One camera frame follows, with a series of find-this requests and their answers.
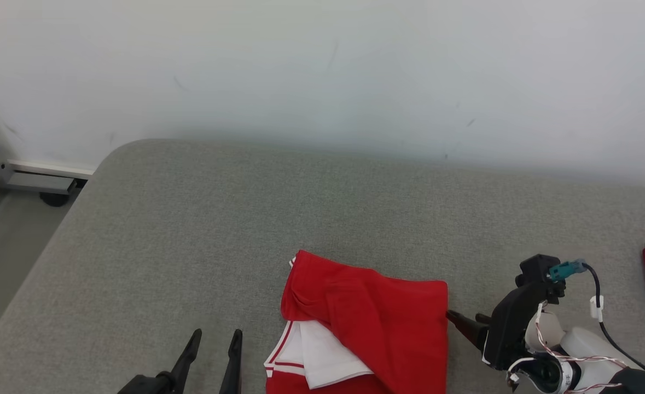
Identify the black round frame foot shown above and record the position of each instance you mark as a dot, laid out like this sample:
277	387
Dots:
54	200

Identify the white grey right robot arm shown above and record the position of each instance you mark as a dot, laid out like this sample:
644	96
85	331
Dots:
590	345

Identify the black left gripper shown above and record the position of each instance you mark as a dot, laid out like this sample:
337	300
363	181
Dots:
150	384

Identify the red Bulls jersey white sleeves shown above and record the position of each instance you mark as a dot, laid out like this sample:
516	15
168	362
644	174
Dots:
388	328

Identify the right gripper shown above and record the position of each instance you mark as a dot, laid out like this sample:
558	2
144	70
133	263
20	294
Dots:
511	328

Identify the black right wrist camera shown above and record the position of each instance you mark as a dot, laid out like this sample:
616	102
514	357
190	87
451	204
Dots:
538	271

